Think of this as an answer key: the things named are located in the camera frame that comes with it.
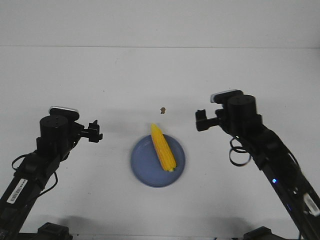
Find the yellow corn cob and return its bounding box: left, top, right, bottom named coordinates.
left=150, top=123, right=177, bottom=172

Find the small brown crumb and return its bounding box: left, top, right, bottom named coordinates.
left=160, top=107, right=166, bottom=114

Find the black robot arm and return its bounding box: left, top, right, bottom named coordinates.
left=195, top=90, right=320, bottom=240
left=0, top=115, right=103, bottom=240

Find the blue round plate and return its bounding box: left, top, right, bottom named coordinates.
left=130, top=135, right=186, bottom=188

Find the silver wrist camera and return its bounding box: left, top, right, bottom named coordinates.
left=48, top=106, right=80, bottom=121
left=210, top=89, right=243, bottom=104

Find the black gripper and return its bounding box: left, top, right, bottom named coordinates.
left=80, top=120, right=103, bottom=143
left=195, top=109, right=221, bottom=132

